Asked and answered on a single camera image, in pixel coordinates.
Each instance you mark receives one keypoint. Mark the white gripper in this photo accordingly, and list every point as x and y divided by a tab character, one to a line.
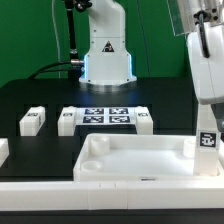
208	73

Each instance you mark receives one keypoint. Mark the white desk top tray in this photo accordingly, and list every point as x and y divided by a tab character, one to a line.
133	157

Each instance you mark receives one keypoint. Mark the fiducial marker sheet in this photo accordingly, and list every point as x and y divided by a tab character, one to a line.
105	116

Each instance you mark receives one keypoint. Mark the white left obstacle block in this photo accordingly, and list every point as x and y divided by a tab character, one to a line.
4	150

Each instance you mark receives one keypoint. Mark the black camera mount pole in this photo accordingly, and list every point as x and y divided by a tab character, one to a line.
80	6

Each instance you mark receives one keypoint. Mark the white front obstacle rail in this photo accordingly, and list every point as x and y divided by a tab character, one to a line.
43	196

